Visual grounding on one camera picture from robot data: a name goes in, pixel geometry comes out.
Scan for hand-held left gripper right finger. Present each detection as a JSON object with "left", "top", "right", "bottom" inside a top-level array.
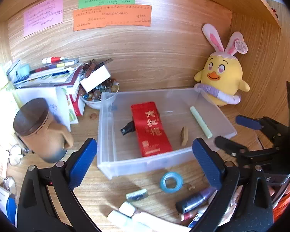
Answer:
[{"left": 192, "top": 138, "right": 273, "bottom": 232}]

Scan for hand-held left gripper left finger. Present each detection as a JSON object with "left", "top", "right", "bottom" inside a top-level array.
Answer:
[{"left": 17, "top": 138, "right": 98, "bottom": 232}]

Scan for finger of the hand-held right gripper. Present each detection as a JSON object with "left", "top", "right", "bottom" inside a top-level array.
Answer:
[
  {"left": 215, "top": 136, "right": 281, "bottom": 172},
  {"left": 235, "top": 115, "right": 289, "bottom": 148}
]

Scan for clear plastic bin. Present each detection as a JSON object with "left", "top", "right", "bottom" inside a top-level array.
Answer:
[{"left": 97, "top": 88, "right": 238, "bottom": 180}]

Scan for dark glitter tube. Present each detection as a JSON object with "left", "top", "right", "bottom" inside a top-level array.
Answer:
[{"left": 175, "top": 186, "right": 217, "bottom": 213}]

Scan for blue tape ring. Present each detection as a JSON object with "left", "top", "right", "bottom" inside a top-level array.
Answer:
[{"left": 159, "top": 171, "right": 183, "bottom": 194}]

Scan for pink tube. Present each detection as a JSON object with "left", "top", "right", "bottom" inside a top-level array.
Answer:
[{"left": 178, "top": 210, "right": 200, "bottom": 221}]

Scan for white tube with white cap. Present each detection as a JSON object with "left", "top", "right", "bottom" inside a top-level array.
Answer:
[{"left": 118, "top": 201, "right": 191, "bottom": 232}]

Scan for small wooden block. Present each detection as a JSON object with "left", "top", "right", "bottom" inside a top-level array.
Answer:
[{"left": 180, "top": 126, "right": 188, "bottom": 147}]

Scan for pale green stick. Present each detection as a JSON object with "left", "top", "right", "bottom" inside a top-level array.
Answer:
[{"left": 190, "top": 106, "right": 213, "bottom": 139}]

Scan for face-shaped mug with wooden lid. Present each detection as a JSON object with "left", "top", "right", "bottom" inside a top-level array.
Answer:
[{"left": 13, "top": 98, "right": 74, "bottom": 163}]

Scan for yellow chick plush toy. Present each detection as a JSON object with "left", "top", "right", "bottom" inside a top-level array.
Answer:
[{"left": 193, "top": 24, "right": 250, "bottom": 107}]

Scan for blue and white packet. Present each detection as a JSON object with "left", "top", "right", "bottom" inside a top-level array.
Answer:
[{"left": 187, "top": 210, "right": 207, "bottom": 228}]

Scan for black binder clip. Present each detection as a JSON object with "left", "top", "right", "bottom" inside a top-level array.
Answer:
[{"left": 120, "top": 120, "right": 136, "bottom": 136}]

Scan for white bowl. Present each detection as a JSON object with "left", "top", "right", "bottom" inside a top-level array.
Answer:
[{"left": 80, "top": 94, "right": 105, "bottom": 110}]

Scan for red and white box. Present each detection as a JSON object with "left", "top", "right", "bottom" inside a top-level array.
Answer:
[{"left": 68, "top": 87, "right": 86, "bottom": 117}]

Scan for red gift box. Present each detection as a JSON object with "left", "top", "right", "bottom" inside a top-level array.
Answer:
[{"left": 131, "top": 101, "right": 173, "bottom": 157}]

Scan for eyeglasses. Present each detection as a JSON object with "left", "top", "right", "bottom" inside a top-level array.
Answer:
[{"left": 5, "top": 144, "right": 29, "bottom": 167}]

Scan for bowl of marbles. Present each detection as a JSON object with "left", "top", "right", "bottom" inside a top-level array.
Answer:
[{"left": 78, "top": 77, "right": 120, "bottom": 101}]

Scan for orange garment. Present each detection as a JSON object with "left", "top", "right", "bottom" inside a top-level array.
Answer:
[{"left": 272, "top": 184, "right": 290, "bottom": 225}]

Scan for white cardboard box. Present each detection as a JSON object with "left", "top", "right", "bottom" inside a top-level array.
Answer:
[{"left": 80, "top": 66, "right": 112, "bottom": 93}]

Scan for blue and white badge card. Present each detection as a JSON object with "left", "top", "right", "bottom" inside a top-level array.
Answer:
[{"left": 0, "top": 185, "right": 17, "bottom": 225}]

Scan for stack of books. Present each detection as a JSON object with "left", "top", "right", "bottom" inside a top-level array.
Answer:
[{"left": 6, "top": 58, "right": 85, "bottom": 89}]

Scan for wooden shelf board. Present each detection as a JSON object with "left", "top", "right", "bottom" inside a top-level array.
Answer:
[{"left": 239, "top": 0, "right": 282, "bottom": 27}]

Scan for orange paper note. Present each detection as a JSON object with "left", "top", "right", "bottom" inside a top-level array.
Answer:
[{"left": 73, "top": 4, "right": 152, "bottom": 32}]

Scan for pink paper note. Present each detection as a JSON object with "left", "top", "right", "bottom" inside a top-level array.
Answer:
[{"left": 23, "top": 0, "right": 64, "bottom": 38}]

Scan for green paper note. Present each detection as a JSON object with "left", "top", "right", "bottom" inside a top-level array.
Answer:
[{"left": 78, "top": 0, "right": 136, "bottom": 9}]

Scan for metal ring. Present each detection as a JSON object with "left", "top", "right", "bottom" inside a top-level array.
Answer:
[{"left": 3, "top": 176, "right": 16, "bottom": 195}]

